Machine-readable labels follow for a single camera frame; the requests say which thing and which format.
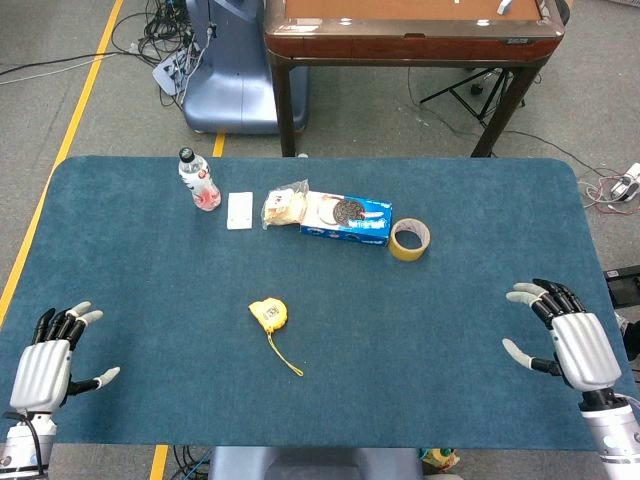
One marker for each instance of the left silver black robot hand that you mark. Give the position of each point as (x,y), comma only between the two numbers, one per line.
(42,370)

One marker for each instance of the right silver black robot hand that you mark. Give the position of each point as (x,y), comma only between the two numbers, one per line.
(585,350)

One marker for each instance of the yellow tape measure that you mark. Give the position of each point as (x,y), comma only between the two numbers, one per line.
(270,312)

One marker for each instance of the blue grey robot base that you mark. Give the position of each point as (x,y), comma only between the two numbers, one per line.
(235,90)

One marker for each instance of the yellow packing tape roll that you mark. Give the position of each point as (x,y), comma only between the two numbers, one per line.
(400,253)

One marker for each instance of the black box on floor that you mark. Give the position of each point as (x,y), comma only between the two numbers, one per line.
(625,287)

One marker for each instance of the blue felt table cover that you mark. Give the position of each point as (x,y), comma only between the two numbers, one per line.
(150,250)

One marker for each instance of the yellow green toy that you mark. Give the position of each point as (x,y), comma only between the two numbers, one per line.
(440,460)

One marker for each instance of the clear plastic drink bottle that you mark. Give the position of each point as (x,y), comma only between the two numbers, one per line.
(200,185)

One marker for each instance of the blue cookie box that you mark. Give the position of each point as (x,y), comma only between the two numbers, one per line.
(350,222)

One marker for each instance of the grey robot torso base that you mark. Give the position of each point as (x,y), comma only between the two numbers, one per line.
(300,465)

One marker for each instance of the bagged sandwich bread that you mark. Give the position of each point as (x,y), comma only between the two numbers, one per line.
(282,205)

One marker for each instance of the black tripod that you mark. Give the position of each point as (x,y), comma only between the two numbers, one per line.
(452,90)

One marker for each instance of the white floor power strip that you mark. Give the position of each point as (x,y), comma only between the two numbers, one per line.
(165,75)

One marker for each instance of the blue white mahjong tile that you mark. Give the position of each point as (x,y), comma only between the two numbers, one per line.
(505,5)

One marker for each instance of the brown mahjong table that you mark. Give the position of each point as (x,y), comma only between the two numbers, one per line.
(400,45)

